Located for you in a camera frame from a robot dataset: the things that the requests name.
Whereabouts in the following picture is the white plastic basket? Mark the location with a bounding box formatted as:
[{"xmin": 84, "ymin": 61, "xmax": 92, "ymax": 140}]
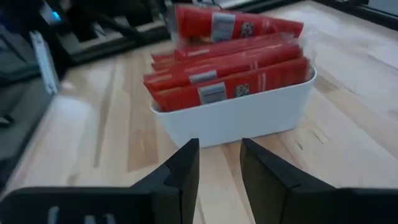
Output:
[{"xmin": 149, "ymin": 63, "xmax": 318, "ymax": 149}]

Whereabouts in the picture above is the red popcorn bag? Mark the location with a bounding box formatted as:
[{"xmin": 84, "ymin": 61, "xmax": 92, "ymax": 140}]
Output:
[
  {"xmin": 143, "ymin": 49, "xmax": 304, "ymax": 93},
  {"xmin": 174, "ymin": 32, "xmax": 301, "ymax": 62},
  {"xmin": 172, "ymin": 3, "xmax": 305, "ymax": 44},
  {"xmin": 152, "ymin": 57, "xmax": 310, "ymax": 112},
  {"xmin": 151, "ymin": 42, "xmax": 296, "ymax": 71},
  {"xmin": 152, "ymin": 46, "xmax": 299, "ymax": 75}
]

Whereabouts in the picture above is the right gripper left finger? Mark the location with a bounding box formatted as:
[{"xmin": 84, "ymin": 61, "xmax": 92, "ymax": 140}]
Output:
[{"xmin": 0, "ymin": 139, "xmax": 200, "ymax": 224}]

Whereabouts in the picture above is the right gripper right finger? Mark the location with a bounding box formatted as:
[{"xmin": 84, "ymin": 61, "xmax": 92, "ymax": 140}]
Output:
[{"xmin": 240, "ymin": 138, "xmax": 398, "ymax": 224}]

